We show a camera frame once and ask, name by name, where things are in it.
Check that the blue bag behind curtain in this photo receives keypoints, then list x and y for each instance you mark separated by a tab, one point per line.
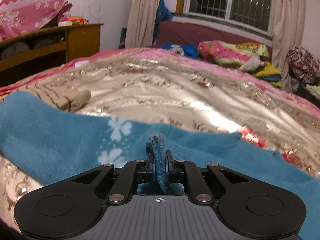
162	14

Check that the pink floral folded quilt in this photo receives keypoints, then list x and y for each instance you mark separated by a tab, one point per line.
23	16

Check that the blue clothes pile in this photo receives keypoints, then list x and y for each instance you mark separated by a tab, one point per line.
182	50

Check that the right beige curtain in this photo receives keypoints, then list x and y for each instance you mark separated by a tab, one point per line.
287	32

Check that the silver pink floral bedspread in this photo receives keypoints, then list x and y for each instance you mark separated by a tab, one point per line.
154	86

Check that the orange object on cabinet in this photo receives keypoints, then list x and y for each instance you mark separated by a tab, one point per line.
77	20

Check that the green bottle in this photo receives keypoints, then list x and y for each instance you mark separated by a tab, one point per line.
122	38

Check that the pink yellow floral blanket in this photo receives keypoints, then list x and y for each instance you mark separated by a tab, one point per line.
231	55

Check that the window with metal grille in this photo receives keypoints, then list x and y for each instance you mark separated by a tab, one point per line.
250	15

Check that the grey white plush cloth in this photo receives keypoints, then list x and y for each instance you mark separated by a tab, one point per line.
252	64

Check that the yellow folded cloth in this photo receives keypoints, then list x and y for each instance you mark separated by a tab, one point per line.
267	70

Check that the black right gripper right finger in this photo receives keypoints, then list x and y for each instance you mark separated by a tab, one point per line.
187	173

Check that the stack of papers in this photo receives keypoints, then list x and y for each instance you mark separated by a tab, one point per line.
313	90

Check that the left beige curtain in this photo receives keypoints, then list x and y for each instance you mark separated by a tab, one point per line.
141	23

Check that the brown wooden cabinet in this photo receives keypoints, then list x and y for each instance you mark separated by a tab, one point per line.
77	41

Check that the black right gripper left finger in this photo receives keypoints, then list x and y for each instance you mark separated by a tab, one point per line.
130	177

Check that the blue fuzzy sweater white flowers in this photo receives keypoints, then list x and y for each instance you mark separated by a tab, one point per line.
51	145

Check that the beige curtain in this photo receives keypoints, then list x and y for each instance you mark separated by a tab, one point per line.
287	32
141	23

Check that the beige striped knit sweater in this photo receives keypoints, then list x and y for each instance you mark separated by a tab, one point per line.
66	99

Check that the dark floral fabric bundle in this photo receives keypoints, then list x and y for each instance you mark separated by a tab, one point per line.
303	64

